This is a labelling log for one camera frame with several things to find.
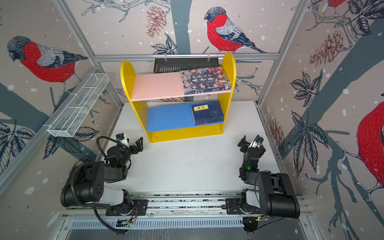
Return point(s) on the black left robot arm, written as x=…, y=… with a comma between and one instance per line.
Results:
x=85, y=186

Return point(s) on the black mesh tray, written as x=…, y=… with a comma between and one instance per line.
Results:
x=183, y=64

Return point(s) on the white wire mesh basket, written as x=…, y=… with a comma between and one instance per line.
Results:
x=70, y=119

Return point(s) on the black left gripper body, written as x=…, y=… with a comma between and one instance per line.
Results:
x=132, y=150

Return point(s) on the navy book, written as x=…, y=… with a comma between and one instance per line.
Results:
x=207, y=113

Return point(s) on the aluminium rail base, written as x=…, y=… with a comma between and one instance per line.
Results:
x=176, y=211

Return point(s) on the aluminium horizontal frame bar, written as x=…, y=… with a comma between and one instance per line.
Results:
x=144, y=58

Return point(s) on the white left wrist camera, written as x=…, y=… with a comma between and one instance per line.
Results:
x=122, y=138

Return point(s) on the colourful portrait cover book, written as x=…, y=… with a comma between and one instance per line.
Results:
x=205, y=80

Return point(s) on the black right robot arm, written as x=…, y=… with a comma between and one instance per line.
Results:
x=274, y=193

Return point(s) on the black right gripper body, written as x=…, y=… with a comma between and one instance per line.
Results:
x=261, y=153

